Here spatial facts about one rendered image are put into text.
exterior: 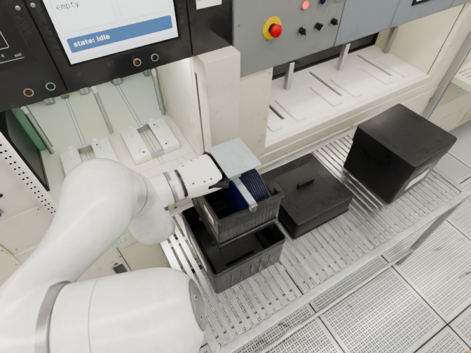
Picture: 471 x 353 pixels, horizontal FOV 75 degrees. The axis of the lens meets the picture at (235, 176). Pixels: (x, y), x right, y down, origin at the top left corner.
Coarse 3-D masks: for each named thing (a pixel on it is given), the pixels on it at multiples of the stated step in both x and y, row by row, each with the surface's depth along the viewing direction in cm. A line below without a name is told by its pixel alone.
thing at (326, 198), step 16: (304, 160) 137; (272, 176) 131; (288, 176) 131; (304, 176) 131; (320, 176) 131; (272, 192) 126; (288, 192) 126; (304, 192) 126; (320, 192) 126; (336, 192) 126; (288, 208) 121; (304, 208) 121; (320, 208) 121; (336, 208) 124; (288, 224) 123; (304, 224) 118; (320, 224) 127
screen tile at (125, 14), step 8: (128, 0) 72; (136, 0) 72; (144, 0) 73; (152, 0) 74; (160, 0) 75; (120, 8) 72; (128, 8) 73; (136, 8) 74; (144, 8) 75; (152, 8) 76; (160, 8) 76; (168, 8) 78; (128, 16) 74; (136, 16) 75
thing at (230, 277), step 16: (192, 208) 113; (192, 224) 121; (192, 240) 112; (208, 240) 122; (240, 240) 122; (256, 240) 122; (272, 240) 117; (208, 256) 115; (224, 256) 118; (240, 256) 115; (256, 256) 102; (272, 256) 110; (208, 272) 105; (224, 272) 98; (240, 272) 105; (256, 272) 113; (224, 288) 108
